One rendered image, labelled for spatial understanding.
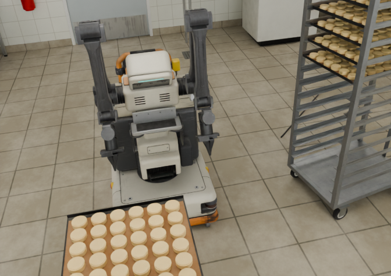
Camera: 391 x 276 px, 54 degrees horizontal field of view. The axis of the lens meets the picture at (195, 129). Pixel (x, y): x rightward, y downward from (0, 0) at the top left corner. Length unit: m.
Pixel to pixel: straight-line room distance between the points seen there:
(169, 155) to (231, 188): 0.77
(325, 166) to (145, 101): 1.40
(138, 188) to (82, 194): 0.61
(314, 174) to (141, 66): 1.43
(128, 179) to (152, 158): 0.40
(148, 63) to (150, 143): 0.47
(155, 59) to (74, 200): 1.38
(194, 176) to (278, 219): 0.61
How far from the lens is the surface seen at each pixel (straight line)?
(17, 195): 3.08
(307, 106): 2.57
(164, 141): 2.10
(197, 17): 1.59
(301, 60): 2.38
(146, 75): 1.83
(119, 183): 2.47
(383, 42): 2.10
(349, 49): 2.21
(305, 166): 2.77
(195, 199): 2.31
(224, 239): 2.45
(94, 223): 1.34
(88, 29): 1.57
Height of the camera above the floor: 1.85
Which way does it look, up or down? 33 degrees down
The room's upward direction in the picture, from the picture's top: 3 degrees counter-clockwise
